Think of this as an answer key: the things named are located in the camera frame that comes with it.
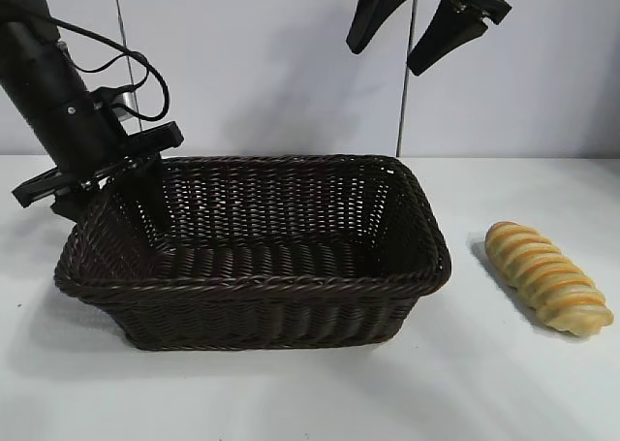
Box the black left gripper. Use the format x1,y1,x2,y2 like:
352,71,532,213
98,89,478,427
13,94,184,231

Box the dark brown wicker basket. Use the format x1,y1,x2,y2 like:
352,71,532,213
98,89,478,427
53,154,454,353

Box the long twisted bread loaf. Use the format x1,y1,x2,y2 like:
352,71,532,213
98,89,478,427
484,221,614,338

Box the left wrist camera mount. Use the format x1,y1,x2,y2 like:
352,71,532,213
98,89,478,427
91,85,137,125

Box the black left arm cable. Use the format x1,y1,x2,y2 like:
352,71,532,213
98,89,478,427
46,16,171,122

